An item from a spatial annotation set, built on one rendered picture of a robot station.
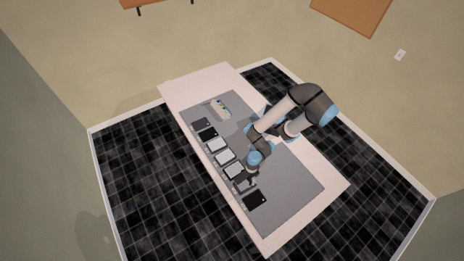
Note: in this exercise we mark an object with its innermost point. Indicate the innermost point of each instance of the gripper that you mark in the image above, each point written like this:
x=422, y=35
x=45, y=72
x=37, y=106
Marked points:
x=249, y=181

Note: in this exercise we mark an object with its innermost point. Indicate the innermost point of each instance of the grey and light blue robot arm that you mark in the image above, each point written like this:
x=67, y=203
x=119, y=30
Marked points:
x=320, y=110

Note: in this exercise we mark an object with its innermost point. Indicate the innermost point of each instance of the white operator button panel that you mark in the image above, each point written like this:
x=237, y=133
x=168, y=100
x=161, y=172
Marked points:
x=220, y=110

